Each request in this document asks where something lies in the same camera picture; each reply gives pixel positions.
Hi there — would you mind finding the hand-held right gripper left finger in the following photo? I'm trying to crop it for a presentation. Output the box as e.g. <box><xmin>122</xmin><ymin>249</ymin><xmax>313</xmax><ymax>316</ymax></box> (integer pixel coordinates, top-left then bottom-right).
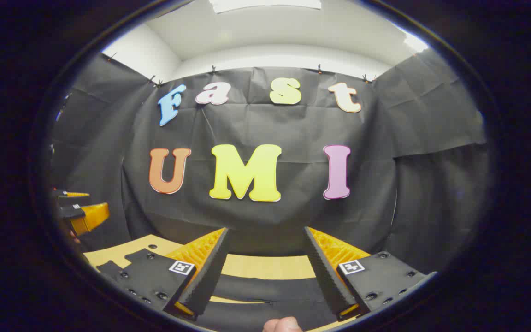
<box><xmin>96</xmin><ymin>227</ymin><xmax>231</xmax><ymax>321</ymax></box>

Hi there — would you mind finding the black backdrop cloth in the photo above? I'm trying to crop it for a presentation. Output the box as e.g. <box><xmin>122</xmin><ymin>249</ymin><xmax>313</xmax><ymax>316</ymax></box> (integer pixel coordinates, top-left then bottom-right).
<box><xmin>49</xmin><ymin>48</ymin><xmax>490</xmax><ymax>277</ymax></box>

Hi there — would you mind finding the ceiling light panel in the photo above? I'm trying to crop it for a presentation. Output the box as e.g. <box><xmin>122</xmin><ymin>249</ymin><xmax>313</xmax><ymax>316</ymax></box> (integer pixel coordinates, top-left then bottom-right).
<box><xmin>403</xmin><ymin>31</ymin><xmax>430</xmax><ymax>53</ymax></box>
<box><xmin>209</xmin><ymin>0</ymin><xmax>322</xmax><ymax>13</ymax></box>

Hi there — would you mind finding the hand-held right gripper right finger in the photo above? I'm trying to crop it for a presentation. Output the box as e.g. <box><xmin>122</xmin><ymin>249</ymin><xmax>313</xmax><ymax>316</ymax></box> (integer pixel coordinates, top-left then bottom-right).
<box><xmin>303</xmin><ymin>226</ymin><xmax>437</xmax><ymax>322</ymax></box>

